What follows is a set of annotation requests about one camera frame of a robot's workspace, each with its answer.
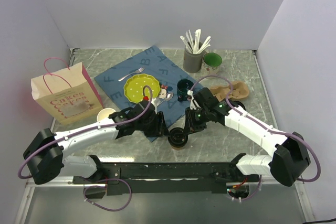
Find dark green mug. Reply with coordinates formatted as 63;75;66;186
177;79;194;102

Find green inside ceramic mug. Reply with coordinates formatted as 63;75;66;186
201;52;223;77

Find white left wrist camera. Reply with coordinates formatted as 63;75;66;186
143;96;162;108

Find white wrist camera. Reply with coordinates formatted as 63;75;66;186
143;96;162;108
187;90;201;110

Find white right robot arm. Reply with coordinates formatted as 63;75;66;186
183;88;310;187

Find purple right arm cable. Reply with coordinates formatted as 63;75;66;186
190;74;321;183

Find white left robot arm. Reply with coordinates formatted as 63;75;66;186
23;101;169;185

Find black plastic cup lid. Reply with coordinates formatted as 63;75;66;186
168;127;188;144

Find brown pulp cup carrier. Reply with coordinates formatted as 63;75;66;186
209;81;249;101

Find blue letter print cloth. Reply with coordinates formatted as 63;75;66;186
95;46;196;127

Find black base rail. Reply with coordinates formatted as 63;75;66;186
72;162;259;196

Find white wrapped straws bundle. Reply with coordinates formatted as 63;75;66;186
180;29;211;55

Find yellow dotted plate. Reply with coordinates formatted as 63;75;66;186
123;73;161;103

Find silver fork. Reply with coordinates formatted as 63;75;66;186
118;68;144;82

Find stack of paper cups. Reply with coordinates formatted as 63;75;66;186
97;108;116;125

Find spare black cup lid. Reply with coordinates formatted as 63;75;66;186
229;99;246;110

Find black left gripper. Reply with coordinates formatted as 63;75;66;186
136;111;170;137

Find kraft paper cakes bag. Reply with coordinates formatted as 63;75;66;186
31;62;103;125

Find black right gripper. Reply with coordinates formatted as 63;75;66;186
183;106;211;135

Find grey straw holder cup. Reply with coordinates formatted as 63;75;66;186
183;47;206;73

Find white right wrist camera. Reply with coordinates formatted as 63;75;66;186
187;90;201;110

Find silver cartoon handle spoon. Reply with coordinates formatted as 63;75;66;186
158;92;174;104

